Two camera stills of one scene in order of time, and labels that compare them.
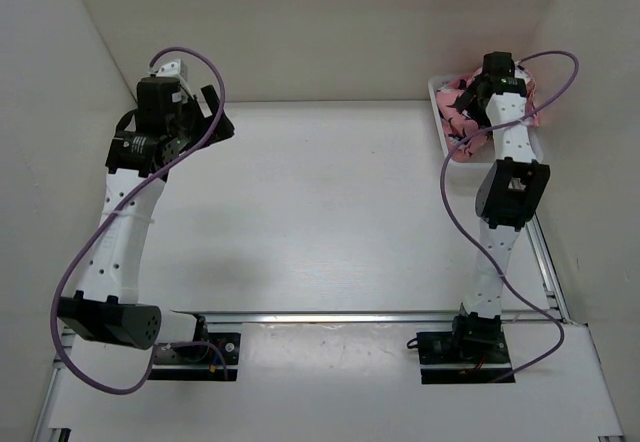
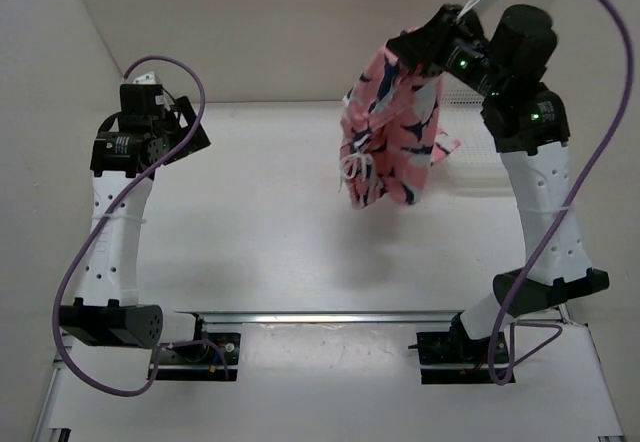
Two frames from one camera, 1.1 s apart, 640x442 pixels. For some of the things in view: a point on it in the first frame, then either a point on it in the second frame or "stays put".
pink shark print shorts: [459, 130] -> [390, 127]
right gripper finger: [464, 99] -> [405, 45]
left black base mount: [215, 358] stays put
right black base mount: [466, 354] stays put
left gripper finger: [223, 131] -> [198, 141]
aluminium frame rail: [236, 318] stays put
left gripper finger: [210, 101] -> [186, 114]
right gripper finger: [484, 120] -> [422, 68]
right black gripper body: [475, 86] -> [451, 45]
